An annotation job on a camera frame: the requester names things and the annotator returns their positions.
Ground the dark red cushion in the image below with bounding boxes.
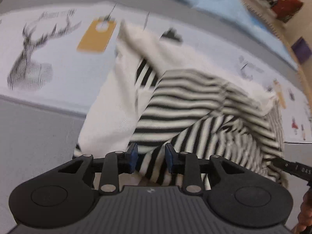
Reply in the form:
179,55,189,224
271,0,304,23

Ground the light blue sheet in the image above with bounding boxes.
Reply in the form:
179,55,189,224
44,0,299,71

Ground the printed white table cloth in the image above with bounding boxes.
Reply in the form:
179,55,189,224
0,0,312,113

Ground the person's right hand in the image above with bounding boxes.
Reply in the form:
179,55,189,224
291,190,312,234

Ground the black white striped hooded top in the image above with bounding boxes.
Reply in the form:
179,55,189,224
73,19,289,191

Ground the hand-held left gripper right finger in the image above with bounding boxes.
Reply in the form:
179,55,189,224
165,143,246,195

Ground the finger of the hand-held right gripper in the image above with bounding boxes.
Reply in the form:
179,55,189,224
264,158,312,182

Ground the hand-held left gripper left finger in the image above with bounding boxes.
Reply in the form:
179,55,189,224
58,143,139,196

